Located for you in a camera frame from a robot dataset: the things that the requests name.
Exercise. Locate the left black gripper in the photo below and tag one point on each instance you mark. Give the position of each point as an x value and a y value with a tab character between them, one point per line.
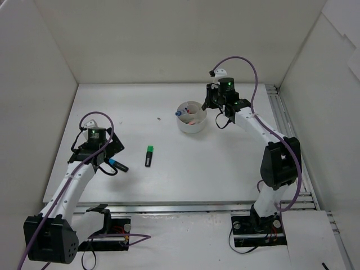
113	144

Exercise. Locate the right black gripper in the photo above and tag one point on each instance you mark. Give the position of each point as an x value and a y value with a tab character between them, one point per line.
210	95

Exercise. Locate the blue black highlighter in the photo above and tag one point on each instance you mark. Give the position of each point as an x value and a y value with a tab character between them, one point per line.
118	166

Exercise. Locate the clear blue-capped glue bottle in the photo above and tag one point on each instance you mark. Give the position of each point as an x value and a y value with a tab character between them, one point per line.
181	112

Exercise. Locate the green black highlighter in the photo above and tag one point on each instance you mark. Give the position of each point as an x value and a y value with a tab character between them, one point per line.
149	154

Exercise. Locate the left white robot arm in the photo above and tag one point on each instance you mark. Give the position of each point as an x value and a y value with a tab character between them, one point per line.
52	236

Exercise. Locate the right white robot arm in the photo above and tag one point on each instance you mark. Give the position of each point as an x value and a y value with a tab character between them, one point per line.
281	162

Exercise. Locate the white round compartment container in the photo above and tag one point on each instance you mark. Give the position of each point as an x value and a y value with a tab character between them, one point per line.
194	113

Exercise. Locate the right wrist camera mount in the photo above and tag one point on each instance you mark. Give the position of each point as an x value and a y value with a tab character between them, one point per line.
217	75

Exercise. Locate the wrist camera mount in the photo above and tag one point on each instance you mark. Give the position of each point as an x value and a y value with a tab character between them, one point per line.
90	124
217	75

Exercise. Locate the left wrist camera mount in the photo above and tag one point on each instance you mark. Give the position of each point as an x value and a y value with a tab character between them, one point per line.
90	124

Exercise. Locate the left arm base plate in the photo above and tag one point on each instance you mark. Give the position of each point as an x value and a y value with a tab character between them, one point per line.
119	225

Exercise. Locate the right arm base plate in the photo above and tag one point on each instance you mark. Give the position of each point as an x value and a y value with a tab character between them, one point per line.
245	235

